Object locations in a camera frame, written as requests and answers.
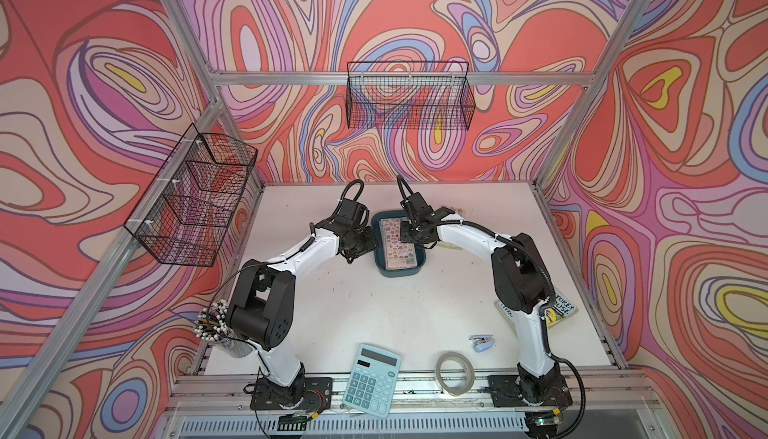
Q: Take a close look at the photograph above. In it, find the teal storage box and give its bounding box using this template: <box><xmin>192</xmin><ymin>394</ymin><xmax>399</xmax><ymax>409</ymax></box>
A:
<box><xmin>371</xmin><ymin>211</ymin><xmax>426</xmax><ymax>278</ymax></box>

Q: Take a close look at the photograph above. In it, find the pink sticker sheet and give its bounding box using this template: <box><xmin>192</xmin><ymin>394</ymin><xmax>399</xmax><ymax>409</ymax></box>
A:
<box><xmin>379</xmin><ymin>218</ymin><xmax>418</xmax><ymax>271</ymax></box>

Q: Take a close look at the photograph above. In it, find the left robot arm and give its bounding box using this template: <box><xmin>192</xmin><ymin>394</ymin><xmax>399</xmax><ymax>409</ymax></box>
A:
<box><xmin>225</xmin><ymin>220</ymin><xmax>377</xmax><ymax>388</ymax></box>

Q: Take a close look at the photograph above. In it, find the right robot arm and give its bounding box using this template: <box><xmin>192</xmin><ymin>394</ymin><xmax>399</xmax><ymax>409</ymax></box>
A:
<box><xmin>401</xmin><ymin>193</ymin><xmax>559</xmax><ymax>379</ymax></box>

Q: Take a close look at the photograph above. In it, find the small blue stapler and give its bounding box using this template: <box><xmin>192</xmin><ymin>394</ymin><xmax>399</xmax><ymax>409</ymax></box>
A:
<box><xmin>469</xmin><ymin>335</ymin><xmax>495</xmax><ymax>353</ymax></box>

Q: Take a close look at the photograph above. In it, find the mint green calculator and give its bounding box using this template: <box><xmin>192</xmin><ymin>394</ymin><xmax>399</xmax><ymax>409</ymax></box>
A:
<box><xmin>342</xmin><ymin>344</ymin><xmax>401</xmax><ymax>418</ymax></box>

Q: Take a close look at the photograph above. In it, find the clear tape roll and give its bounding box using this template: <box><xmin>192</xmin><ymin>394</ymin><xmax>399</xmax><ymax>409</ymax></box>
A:
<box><xmin>434</xmin><ymin>351</ymin><xmax>476</xmax><ymax>397</ymax></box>

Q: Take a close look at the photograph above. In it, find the book with yellow text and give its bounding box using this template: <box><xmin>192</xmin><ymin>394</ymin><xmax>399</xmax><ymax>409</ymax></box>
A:
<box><xmin>494</xmin><ymin>288</ymin><xmax>578</xmax><ymax>335</ymax></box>

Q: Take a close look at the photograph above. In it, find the cup of pencils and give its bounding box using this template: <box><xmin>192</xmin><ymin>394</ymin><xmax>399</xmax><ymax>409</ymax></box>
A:
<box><xmin>193</xmin><ymin>299</ymin><xmax>255</xmax><ymax>359</ymax></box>

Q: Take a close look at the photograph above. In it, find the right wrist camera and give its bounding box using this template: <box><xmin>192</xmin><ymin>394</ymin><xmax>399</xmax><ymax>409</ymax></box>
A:
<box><xmin>401</xmin><ymin>192</ymin><xmax>434</xmax><ymax>222</ymax></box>

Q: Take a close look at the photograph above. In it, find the back black wire basket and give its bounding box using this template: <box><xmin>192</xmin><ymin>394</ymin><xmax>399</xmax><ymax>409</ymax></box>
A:
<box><xmin>345</xmin><ymin>59</ymin><xmax>476</xmax><ymax>131</ymax></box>

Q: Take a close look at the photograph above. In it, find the black wire basket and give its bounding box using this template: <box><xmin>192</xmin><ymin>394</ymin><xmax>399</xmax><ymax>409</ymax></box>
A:
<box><xmin>345</xmin><ymin>59</ymin><xmax>476</xmax><ymax>131</ymax></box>
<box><xmin>123</xmin><ymin>125</ymin><xmax>258</xmax><ymax>267</ymax></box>

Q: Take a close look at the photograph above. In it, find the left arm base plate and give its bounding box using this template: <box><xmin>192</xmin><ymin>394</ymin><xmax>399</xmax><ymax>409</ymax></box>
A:
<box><xmin>243</xmin><ymin>376</ymin><xmax>333</xmax><ymax>412</ymax></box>

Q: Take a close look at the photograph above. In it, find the left black wire basket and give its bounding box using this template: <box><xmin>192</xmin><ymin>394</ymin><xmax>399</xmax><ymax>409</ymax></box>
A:
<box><xmin>123</xmin><ymin>125</ymin><xmax>258</xmax><ymax>267</ymax></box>

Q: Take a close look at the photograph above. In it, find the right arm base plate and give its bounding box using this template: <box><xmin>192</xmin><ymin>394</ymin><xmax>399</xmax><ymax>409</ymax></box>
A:
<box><xmin>486</xmin><ymin>370</ymin><xmax>573</xmax><ymax>410</ymax></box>

